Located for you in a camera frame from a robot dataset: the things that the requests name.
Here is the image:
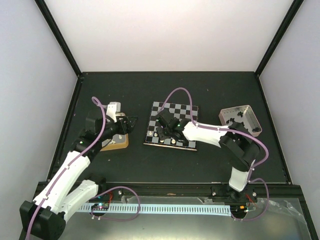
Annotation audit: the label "black and white chessboard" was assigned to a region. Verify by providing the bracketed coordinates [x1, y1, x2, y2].
[144, 101, 199, 151]

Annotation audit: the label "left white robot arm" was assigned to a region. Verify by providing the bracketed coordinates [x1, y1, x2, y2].
[19, 111, 138, 240]

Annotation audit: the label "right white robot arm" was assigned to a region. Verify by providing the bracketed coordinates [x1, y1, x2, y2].
[155, 109, 261, 202]

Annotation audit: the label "white pieces in tin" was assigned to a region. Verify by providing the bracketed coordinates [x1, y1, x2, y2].
[109, 134, 125, 145]

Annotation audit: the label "black pieces in tray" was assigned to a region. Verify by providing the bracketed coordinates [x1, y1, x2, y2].
[226, 111, 262, 133]

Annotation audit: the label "left circuit board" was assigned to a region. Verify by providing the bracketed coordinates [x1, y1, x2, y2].
[91, 203, 109, 211]

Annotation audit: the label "circuit board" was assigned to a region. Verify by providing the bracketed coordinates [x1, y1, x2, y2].
[230, 205, 256, 214]
[91, 203, 109, 211]

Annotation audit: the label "right circuit board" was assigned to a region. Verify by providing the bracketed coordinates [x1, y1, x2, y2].
[230, 205, 256, 214]

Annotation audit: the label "gold tin tray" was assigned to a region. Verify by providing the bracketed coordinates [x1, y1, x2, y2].
[100, 134, 129, 152]

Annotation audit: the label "pink mesh tray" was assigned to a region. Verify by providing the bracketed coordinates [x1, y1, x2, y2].
[218, 105, 262, 137]

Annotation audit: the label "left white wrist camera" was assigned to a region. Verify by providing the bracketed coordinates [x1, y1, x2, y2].
[106, 102, 121, 122]

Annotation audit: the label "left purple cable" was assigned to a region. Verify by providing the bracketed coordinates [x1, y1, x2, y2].
[24, 96, 107, 240]

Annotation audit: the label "purple cable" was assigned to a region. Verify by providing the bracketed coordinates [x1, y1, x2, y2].
[24, 96, 107, 240]
[159, 87, 271, 183]

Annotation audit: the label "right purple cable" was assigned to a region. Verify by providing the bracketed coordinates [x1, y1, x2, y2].
[159, 87, 271, 183]

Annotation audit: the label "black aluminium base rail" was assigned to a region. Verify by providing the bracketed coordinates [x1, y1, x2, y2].
[37, 181, 305, 201]

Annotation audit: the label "light blue slotted cable duct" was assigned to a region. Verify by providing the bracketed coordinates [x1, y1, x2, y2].
[78, 202, 232, 217]

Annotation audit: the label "left black frame post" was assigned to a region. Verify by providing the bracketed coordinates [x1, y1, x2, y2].
[34, 0, 82, 77]

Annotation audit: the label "black frame post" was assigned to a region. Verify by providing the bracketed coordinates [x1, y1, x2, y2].
[254, 0, 304, 77]
[34, 0, 82, 77]

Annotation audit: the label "right black frame post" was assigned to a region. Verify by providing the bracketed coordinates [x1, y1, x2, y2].
[254, 0, 304, 77]

